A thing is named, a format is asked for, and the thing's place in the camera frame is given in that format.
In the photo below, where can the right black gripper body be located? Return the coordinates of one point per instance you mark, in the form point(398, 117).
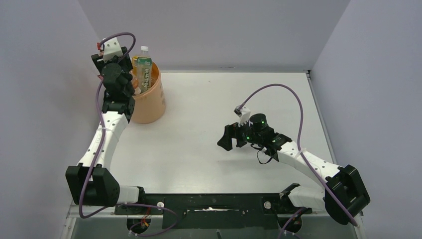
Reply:
point(249, 136)

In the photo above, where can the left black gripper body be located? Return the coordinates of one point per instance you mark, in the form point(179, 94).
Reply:
point(125, 64)

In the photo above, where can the orange plastic bin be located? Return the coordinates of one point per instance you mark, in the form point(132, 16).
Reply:
point(150, 105)

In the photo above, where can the green label clear bottle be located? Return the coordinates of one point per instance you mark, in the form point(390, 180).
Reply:
point(143, 65)

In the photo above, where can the orange drink bottle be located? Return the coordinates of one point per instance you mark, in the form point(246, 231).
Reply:
point(135, 83)

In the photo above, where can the yellow juice bottle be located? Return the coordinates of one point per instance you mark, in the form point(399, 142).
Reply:
point(134, 64)

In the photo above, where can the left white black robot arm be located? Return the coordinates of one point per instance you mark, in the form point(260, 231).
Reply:
point(90, 181)

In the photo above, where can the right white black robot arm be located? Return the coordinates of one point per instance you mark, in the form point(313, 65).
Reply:
point(332, 178)

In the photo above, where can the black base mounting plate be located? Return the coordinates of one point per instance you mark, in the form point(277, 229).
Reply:
point(139, 224)

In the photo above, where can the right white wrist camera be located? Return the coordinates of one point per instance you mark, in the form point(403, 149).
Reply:
point(244, 114)

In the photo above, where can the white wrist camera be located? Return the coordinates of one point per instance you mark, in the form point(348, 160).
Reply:
point(244, 114)
point(112, 48)

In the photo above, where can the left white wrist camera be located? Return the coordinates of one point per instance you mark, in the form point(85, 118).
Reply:
point(112, 48)

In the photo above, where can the aluminium frame rail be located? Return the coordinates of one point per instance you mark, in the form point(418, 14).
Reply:
point(75, 211)

